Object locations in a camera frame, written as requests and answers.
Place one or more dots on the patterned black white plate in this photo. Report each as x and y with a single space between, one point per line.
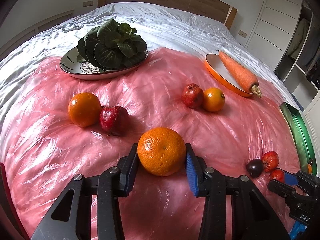
74 65

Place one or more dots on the large bumpy orange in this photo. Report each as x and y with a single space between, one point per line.
161 151

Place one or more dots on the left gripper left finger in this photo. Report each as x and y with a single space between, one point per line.
69 217

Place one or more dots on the green tray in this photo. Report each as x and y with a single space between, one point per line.
301 137

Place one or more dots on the white wardrobe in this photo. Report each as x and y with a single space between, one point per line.
286 38

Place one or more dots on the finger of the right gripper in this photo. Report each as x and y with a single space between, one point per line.
290 179

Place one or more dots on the wrinkled red tomato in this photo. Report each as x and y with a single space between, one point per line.
270 161

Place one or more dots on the orange carrot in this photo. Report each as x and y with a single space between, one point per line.
243 77

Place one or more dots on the small red fruit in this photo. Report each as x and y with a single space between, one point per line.
278 175

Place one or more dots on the dark red apple left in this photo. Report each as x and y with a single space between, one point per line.
114 120

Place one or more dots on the small smooth orange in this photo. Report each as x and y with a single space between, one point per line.
214 99

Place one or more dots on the dark green leafy vegetable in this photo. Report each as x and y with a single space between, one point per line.
112 46

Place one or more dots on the pink plastic sheet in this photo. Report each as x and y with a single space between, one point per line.
42 149

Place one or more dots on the dark plum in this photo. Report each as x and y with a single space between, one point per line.
255 168

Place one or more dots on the red apple centre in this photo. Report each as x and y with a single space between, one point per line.
192 96

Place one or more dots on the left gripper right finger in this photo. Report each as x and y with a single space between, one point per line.
252 215

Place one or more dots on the orange rimmed white plate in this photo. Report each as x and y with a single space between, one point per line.
218 71

